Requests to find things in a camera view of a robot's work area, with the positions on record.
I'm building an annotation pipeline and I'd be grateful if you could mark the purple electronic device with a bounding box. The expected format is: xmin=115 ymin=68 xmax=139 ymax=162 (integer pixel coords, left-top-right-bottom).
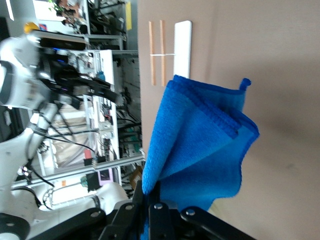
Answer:
xmin=97 ymin=168 xmax=115 ymax=186

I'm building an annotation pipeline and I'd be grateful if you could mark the white towel rack base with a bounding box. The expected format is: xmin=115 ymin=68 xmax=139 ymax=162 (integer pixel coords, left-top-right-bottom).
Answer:
xmin=172 ymin=20 xmax=193 ymax=79

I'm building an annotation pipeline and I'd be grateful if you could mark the brown table cover mat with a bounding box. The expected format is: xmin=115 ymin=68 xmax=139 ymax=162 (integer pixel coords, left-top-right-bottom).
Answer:
xmin=137 ymin=0 xmax=320 ymax=240

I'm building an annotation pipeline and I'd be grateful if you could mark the yellow hanging sign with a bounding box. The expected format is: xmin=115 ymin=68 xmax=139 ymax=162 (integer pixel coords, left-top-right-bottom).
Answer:
xmin=125 ymin=1 xmax=133 ymax=31

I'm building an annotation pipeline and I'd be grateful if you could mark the wooden towel rack rod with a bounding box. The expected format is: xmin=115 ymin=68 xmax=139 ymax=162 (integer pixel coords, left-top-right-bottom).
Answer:
xmin=148 ymin=21 xmax=158 ymax=87
xmin=159 ymin=19 xmax=167 ymax=88

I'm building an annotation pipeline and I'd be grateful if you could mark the aluminium shelf rack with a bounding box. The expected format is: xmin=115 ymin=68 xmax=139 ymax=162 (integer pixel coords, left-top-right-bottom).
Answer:
xmin=32 ymin=32 xmax=146 ymax=201

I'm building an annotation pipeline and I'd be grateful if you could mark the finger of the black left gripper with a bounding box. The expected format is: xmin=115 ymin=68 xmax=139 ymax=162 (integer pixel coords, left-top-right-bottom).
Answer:
xmin=72 ymin=84 xmax=126 ymax=106
xmin=81 ymin=75 xmax=112 ymax=90

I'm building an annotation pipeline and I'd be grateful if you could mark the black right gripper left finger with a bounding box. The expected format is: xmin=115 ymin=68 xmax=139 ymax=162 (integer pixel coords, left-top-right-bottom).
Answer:
xmin=0 ymin=180 xmax=145 ymax=240

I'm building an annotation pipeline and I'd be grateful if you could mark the yellow hard hat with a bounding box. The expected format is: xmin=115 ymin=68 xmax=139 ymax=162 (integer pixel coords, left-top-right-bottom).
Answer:
xmin=23 ymin=21 xmax=40 ymax=35

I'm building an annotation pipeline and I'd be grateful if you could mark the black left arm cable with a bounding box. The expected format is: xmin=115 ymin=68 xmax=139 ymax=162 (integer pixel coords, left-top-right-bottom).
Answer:
xmin=29 ymin=104 xmax=96 ymax=154

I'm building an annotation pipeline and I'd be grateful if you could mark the white wire rack bracket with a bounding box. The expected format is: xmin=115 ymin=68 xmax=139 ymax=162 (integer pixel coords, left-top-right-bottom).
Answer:
xmin=149 ymin=52 xmax=176 ymax=58

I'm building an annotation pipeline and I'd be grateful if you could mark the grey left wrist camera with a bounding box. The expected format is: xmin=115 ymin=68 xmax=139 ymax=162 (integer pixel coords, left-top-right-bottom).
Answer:
xmin=29 ymin=30 xmax=87 ymax=52

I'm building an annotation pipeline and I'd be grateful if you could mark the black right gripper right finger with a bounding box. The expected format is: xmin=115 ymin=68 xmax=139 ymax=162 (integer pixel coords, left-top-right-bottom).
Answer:
xmin=148 ymin=181 xmax=256 ymax=240

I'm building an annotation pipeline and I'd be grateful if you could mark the brown cardboard box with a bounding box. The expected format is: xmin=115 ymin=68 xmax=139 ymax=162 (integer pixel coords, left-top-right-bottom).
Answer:
xmin=129 ymin=165 xmax=144 ymax=191

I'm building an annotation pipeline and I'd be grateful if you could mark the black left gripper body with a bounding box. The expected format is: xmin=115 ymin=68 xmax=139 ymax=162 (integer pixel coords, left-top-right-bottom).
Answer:
xmin=37 ymin=47 xmax=84 ymax=106

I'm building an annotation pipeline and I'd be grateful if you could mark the blue microfibre towel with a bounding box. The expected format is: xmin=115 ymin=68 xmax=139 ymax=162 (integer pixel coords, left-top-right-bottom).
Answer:
xmin=139 ymin=74 xmax=261 ymax=240

